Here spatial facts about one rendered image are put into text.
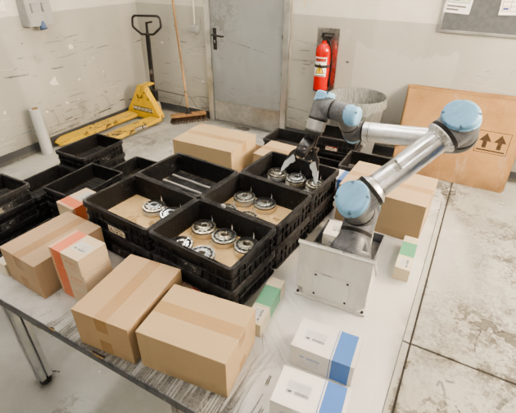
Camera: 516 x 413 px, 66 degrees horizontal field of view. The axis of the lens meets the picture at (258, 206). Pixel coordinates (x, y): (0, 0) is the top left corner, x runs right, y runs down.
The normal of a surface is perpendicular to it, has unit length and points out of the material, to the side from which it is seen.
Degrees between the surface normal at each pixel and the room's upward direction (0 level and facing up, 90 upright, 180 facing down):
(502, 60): 90
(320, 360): 90
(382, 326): 0
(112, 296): 0
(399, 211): 90
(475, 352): 0
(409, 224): 90
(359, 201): 50
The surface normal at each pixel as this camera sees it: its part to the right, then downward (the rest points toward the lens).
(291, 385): 0.01, -0.84
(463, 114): -0.29, -0.40
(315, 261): -0.44, 0.47
